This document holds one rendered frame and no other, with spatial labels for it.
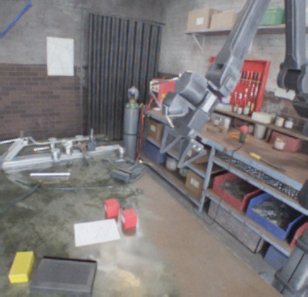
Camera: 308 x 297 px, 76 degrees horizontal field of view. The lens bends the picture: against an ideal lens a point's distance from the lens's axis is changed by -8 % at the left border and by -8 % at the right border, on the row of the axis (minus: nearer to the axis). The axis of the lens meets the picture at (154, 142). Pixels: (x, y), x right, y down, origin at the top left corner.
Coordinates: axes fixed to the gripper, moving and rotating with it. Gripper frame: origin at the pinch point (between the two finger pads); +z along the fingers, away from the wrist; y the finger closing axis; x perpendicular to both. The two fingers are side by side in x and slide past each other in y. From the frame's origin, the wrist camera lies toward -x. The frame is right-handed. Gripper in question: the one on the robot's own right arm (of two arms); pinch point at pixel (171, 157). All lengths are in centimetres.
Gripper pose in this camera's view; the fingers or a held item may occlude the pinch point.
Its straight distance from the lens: 58.2
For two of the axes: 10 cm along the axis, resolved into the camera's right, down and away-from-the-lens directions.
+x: 7.3, 4.1, 5.5
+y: 4.2, 3.6, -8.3
